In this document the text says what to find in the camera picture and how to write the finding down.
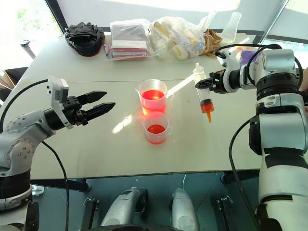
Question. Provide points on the clear plastic bag of supplies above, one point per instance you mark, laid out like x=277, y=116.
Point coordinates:
x=175, y=38

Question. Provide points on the brown cardboard box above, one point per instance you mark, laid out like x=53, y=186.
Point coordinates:
x=9, y=83

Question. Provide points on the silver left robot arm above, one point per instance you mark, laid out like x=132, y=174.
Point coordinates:
x=21, y=134

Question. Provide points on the silver robot leg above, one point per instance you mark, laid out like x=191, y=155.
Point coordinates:
x=184, y=209
x=125, y=207

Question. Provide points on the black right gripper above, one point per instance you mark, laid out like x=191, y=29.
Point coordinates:
x=219, y=84

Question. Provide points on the large clear measuring cup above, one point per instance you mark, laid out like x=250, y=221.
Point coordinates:
x=154, y=96

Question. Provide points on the blue and red pen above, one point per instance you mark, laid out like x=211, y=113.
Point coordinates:
x=106, y=50

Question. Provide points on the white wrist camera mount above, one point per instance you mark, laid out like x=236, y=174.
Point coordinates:
x=57, y=91
x=228, y=62

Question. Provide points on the clear conical flask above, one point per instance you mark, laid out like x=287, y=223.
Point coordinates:
x=231, y=31

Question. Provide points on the bagged red and white boxes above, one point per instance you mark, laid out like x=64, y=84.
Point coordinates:
x=130, y=41

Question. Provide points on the brown crumpled paper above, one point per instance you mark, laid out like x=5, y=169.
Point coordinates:
x=213, y=42

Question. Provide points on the black crumpled gloves pile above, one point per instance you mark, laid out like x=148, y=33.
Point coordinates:
x=85, y=38

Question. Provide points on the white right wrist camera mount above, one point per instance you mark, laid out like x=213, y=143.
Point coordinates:
x=228, y=62

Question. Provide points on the clear syringe with orange tip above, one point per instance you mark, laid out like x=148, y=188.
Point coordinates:
x=204, y=96

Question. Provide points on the black post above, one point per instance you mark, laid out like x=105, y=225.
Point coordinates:
x=27, y=48

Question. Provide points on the small clear measuring cup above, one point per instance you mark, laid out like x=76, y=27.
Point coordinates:
x=156, y=130

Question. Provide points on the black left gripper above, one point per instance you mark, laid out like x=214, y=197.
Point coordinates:
x=73, y=109

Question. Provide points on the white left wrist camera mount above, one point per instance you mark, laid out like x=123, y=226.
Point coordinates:
x=57, y=91

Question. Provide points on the black table leg bracket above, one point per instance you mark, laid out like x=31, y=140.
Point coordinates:
x=226, y=211
x=91, y=211

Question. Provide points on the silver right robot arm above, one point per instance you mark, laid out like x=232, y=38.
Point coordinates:
x=279, y=120

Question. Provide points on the purple packet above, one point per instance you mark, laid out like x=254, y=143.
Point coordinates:
x=247, y=57

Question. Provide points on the dark rounded robot base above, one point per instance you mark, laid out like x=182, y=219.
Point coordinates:
x=132, y=227

